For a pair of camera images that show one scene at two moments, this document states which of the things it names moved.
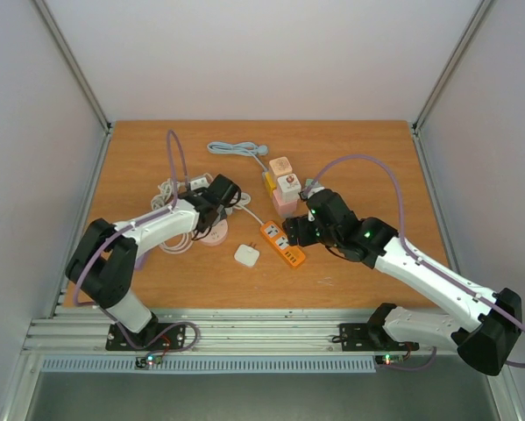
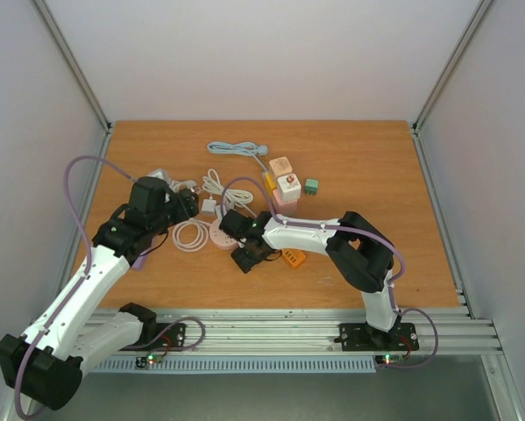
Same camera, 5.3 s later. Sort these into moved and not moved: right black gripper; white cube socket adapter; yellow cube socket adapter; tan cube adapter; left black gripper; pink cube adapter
Moved: left black gripper; right black gripper
Not moved: yellow cube socket adapter; tan cube adapter; pink cube adapter; white cube socket adapter
